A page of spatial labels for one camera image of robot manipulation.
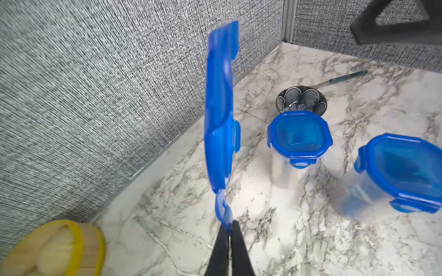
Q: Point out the clear plastic container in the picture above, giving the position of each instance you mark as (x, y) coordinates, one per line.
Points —
(357, 197)
(285, 176)

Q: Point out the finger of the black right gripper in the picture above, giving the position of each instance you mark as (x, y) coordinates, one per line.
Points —
(366, 31)

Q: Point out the blue lid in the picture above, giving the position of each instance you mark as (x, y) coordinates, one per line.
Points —
(301, 137)
(407, 169)
(222, 133)

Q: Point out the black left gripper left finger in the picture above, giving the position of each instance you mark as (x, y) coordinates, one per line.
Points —
(218, 264)

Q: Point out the blue lid back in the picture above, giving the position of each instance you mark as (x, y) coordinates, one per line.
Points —
(222, 133)

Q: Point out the yellow bamboo steamer basket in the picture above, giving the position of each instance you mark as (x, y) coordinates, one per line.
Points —
(87, 258)

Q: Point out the green handled utensil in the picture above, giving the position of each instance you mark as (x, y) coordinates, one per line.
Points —
(341, 79)

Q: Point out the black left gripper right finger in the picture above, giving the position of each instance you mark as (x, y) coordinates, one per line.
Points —
(241, 265)

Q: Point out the left cream dumpling bun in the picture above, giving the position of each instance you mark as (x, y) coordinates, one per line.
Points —
(54, 257)

